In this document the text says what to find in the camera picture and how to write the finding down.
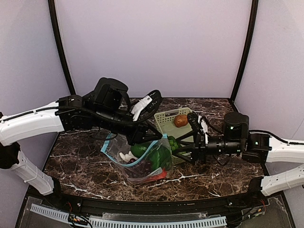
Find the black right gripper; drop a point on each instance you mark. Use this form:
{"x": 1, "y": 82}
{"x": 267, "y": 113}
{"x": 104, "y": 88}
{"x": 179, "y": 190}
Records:
{"x": 198, "y": 145}

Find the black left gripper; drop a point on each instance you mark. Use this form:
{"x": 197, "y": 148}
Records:
{"x": 137, "y": 134}

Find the green toy grapes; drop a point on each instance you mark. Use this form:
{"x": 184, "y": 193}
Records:
{"x": 173, "y": 143}

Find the green toy leafy vegetable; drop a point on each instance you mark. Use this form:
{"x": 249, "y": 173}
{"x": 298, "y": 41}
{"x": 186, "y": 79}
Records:
{"x": 159, "y": 157}

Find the clear zip top bag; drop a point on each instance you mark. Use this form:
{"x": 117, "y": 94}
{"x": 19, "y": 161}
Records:
{"x": 114, "y": 145}

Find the dark red toy grapes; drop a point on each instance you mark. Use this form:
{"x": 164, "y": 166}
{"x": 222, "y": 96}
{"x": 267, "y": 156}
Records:
{"x": 140, "y": 170}

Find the red toy chili pepper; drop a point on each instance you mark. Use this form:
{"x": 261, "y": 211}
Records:
{"x": 157, "y": 174}

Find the dark green toy avocado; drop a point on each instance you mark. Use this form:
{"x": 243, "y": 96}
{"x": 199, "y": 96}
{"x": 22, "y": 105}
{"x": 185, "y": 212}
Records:
{"x": 138, "y": 149}

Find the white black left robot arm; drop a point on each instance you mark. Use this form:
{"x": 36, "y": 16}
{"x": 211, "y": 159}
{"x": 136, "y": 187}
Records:
{"x": 108, "y": 107}

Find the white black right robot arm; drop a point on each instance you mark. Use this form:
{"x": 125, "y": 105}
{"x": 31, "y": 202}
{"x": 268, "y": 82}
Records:
{"x": 253, "y": 146}

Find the brown toy mushroom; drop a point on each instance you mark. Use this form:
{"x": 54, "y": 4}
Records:
{"x": 180, "y": 120}

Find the pale green plastic basket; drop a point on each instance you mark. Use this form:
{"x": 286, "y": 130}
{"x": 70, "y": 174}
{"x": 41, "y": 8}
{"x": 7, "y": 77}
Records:
{"x": 164, "y": 122}

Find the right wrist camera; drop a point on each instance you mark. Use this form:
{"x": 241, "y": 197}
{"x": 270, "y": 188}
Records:
{"x": 197, "y": 123}

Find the black front frame rail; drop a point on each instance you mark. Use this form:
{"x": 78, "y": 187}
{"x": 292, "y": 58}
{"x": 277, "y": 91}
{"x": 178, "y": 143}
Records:
{"x": 222, "y": 205}

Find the white slotted cable duct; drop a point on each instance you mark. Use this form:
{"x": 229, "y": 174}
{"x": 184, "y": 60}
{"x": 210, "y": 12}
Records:
{"x": 129, "y": 221}

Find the black frame right post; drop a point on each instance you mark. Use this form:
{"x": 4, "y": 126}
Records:
{"x": 246, "y": 49}

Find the black frame post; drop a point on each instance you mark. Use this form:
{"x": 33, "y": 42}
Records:
{"x": 246, "y": 49}
{"x": 60, "y": 46}

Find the black frame left post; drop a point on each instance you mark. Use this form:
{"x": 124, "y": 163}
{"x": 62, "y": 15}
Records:
{"x": 60, "y": 46}

